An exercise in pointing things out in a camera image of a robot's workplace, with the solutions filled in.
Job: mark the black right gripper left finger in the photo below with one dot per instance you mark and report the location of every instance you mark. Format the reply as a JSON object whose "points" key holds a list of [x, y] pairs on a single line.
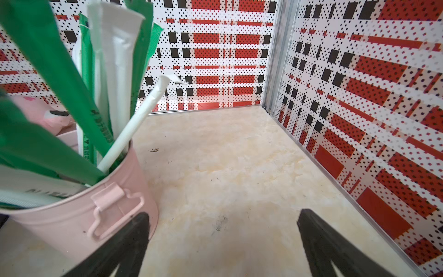
{"points": [[123, 253]]}

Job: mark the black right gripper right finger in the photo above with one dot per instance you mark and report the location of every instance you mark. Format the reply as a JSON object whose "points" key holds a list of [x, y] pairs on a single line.
{"points": [[326, 249]]}

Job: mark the pink metal straw bucket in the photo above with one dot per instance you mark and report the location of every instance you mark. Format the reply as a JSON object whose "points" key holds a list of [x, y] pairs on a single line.
{"points": [[79, 225]]}

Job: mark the pink plush toy red dress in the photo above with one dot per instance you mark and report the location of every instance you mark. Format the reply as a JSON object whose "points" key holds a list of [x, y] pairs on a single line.
{"points": [[39, 112]]}

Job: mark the wide white wrapped straw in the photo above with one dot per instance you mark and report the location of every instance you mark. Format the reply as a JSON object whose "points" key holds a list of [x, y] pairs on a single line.
{"points": [[114, 31]]}

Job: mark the green wrapped straw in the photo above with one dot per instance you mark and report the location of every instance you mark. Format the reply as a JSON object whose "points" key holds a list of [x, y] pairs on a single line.
{"points": [[33, 28]]}

